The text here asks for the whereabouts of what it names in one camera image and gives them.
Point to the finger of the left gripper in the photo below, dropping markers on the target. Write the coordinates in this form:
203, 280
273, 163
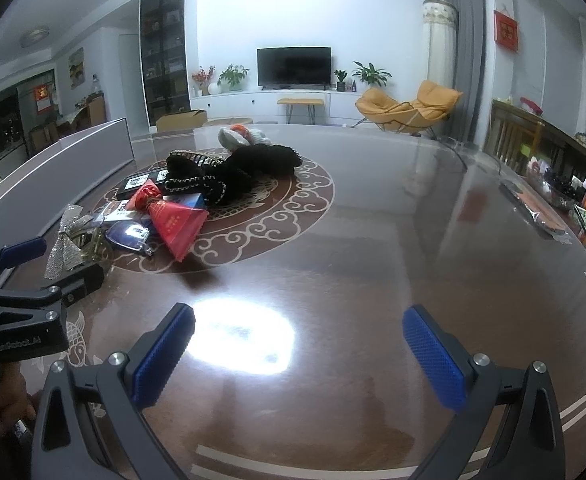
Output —
14, 255
74, 286

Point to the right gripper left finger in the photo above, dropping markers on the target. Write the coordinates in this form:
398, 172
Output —
68, 443

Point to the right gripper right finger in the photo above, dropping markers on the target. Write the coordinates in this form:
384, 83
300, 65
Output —
528, 443

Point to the silver rhinestone bow hair clip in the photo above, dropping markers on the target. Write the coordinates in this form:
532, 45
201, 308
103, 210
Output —
65, 255

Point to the red candy pouch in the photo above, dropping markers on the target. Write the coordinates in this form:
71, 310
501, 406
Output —
177, 225

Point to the black box with white labels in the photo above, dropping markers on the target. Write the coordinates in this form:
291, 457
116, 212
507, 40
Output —
131, 184

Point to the black knitted cloth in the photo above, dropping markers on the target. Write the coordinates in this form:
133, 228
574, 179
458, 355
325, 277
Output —
223, 180

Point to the white knit glove orange cuff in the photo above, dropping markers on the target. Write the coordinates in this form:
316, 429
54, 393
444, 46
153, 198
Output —
237, 136

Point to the grey cardboard sorting box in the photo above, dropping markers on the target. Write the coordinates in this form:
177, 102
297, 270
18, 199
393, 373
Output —
35, 195

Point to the cardboard carton on floor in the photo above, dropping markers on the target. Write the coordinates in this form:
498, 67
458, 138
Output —
181, 121

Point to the red flower vase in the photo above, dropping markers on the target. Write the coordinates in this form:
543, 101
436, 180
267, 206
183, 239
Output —
203, 78

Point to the dark glass display cabinet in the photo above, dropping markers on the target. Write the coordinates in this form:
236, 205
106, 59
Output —
163, 58

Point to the white tv console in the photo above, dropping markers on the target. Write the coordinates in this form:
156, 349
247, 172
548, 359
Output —
261, 107

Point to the green potted plant left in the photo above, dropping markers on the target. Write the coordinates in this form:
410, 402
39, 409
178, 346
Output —
232, 77

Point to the green potted plant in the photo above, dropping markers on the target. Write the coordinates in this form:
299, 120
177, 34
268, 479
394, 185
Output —
232, 77
371, 75

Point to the small wooden bench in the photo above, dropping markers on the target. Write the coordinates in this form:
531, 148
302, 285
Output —
311, 105

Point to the black flat television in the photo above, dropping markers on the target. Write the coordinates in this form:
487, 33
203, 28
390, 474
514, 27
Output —
294, 66

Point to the wooden sideboard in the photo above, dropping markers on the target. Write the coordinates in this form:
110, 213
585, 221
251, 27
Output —
515, 136

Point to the small potted plant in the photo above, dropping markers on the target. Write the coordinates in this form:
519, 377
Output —
340, 77

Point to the orange lounge chair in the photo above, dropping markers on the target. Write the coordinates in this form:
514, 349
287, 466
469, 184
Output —
433, 104

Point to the green potted plant right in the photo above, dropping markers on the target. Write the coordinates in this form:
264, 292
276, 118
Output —
371, 75

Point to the white floor air conditioner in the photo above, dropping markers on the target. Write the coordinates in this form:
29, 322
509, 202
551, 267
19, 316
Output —
439, 41

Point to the grey curtain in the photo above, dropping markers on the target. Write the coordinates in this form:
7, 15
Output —
469, 67

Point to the red wall hanging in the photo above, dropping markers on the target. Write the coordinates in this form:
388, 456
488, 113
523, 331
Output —
506, 31

